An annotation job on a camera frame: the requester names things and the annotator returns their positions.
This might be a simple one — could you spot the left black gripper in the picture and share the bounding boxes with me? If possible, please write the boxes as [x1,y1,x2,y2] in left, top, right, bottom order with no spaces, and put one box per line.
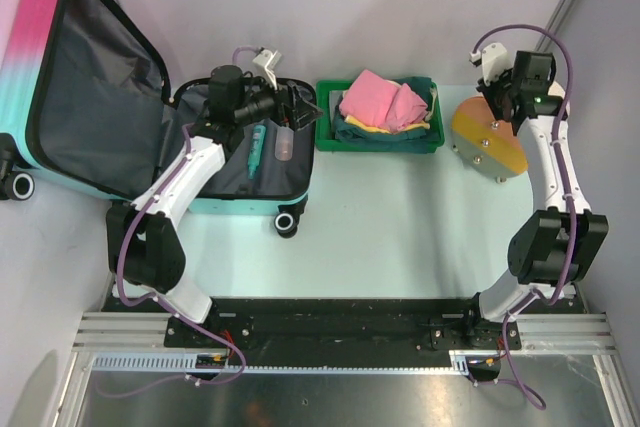
[233,70,322,132]

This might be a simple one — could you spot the green plastic tray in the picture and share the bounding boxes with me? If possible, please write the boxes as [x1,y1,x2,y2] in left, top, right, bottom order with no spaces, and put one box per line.
[315,76,445,154]

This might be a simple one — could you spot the clear plastic bottle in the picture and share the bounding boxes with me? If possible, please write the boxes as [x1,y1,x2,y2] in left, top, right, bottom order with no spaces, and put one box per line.
[274,126,295,162]

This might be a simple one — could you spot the yellow towel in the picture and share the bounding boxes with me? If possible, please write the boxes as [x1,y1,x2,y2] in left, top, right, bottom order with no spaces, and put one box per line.
[345,115,430,135]

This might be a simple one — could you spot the white cylinder with orange-yellow face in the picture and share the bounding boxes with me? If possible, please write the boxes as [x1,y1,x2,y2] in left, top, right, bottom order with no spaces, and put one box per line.
[451,81,565,190]

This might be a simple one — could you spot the pink cloth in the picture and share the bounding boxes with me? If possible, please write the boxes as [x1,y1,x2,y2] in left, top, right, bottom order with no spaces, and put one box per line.
[338,70,430,131]

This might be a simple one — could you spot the dark green shorts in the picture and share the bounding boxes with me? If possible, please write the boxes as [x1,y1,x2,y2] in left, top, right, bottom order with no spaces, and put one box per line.
[330,70,444,154]

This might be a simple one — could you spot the pink and teal kids suitcase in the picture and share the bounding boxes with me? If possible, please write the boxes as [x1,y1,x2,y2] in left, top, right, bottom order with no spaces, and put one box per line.
[0,0,319,238]

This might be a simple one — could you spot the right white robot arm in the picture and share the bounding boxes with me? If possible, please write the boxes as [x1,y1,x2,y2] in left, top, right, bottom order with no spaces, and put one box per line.
[461,43,609,348]

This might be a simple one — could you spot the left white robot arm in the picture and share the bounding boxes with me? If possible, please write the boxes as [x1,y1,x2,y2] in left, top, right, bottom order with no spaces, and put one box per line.
[106,65,323,347]

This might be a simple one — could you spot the teal tube bottle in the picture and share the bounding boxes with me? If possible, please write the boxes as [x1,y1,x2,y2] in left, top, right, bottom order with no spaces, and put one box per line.
[247,124,267,180]

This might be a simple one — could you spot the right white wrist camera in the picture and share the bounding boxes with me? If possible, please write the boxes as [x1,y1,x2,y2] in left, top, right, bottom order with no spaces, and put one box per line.
[469,42,512,86]

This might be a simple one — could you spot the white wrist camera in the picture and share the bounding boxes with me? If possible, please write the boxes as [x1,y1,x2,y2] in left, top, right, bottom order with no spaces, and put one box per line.
[252,48,282,90]
[469,42,512,86]

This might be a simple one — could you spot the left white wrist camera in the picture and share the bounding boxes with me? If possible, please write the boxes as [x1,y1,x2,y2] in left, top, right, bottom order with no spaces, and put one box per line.
[252,48,282,90]

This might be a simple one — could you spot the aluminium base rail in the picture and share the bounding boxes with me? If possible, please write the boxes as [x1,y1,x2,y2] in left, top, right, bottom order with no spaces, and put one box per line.
[72,301,616,381]

